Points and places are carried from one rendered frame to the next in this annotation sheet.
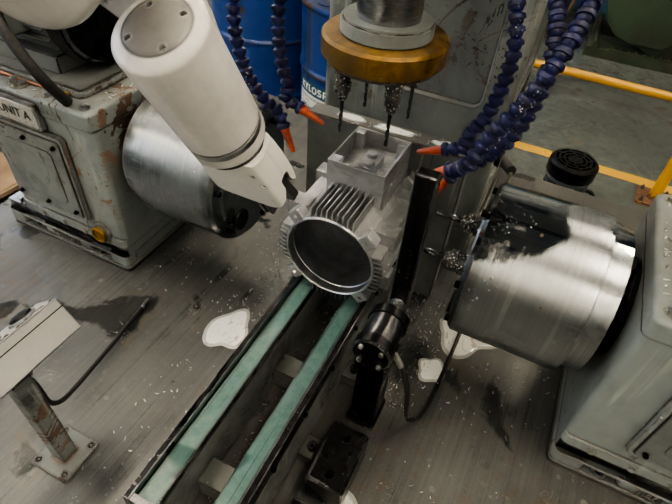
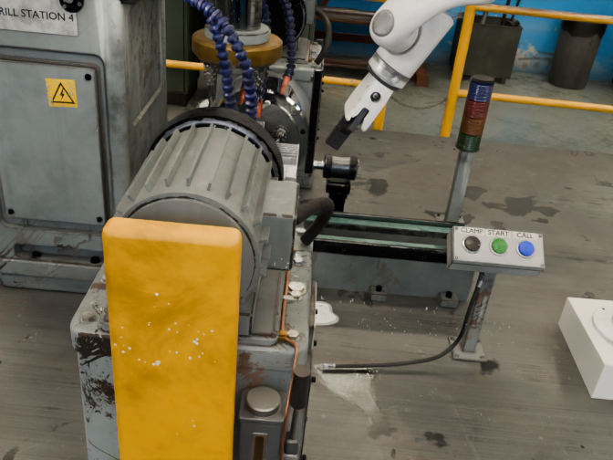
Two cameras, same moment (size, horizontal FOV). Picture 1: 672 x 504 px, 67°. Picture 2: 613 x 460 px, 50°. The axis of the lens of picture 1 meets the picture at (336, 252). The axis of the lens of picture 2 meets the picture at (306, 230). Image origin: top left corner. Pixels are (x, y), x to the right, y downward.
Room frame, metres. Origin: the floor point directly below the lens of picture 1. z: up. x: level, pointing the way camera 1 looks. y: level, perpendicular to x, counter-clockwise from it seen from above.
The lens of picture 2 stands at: (1.08, 1.23, 1.66)
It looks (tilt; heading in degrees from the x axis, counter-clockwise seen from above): 30 degrees down; 247
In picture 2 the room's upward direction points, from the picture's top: 6 degrees clockwise
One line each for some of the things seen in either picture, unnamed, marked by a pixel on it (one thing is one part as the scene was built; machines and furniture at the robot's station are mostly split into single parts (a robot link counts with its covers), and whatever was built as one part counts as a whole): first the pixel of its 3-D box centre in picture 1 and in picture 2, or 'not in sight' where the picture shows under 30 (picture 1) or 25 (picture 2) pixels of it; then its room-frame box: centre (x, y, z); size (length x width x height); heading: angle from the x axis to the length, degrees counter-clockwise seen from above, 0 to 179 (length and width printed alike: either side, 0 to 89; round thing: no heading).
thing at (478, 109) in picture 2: not in sight; (476, 107); (0.07, -0.10, 1.14); 0.06 x 0.06 x 0.04
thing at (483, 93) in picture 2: not in sight; (480, 89); (0.07, -0.10, 1.19); 0.06 x 0.06 x 0.04
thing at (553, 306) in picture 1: (549, 282); (264, 120); (0.56, -0.33, 1.04); 0.41 x 0.25 x 0.25; 68
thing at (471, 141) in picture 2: not in sight; (469, 140); (0.07, -0.10, 1.05); 0.06 x 0.06 x 0.04
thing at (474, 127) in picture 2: not in sight; (472, 123); (0.07, -0.10, 1.10); 0.06 x 0.06 x 0.04
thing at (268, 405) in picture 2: not in sight; (272, 415); (0.87, 0.69, 1.07); 0.08 x 0.07 x 0.20; 158
